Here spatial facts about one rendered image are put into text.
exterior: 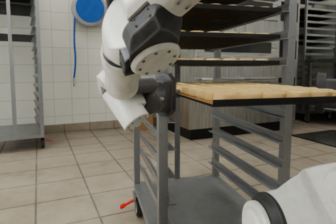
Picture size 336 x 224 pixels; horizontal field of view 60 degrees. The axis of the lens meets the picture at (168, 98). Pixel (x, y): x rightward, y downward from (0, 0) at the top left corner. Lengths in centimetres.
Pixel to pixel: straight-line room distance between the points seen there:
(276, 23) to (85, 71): 232
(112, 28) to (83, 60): 323
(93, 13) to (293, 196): 321
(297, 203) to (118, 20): 48
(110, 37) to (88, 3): 317
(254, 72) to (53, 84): 232
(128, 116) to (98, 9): 304
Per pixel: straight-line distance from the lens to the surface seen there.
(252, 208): 73
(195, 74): 302
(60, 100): 367
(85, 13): 359
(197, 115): 307
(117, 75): 50
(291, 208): 68
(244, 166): 137
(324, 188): 55
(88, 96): 370
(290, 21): 110
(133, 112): 63
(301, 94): 72
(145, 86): 65
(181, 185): 159
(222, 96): 62
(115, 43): 43
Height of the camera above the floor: 76
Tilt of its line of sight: 6 degrees down
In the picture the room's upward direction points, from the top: straight up
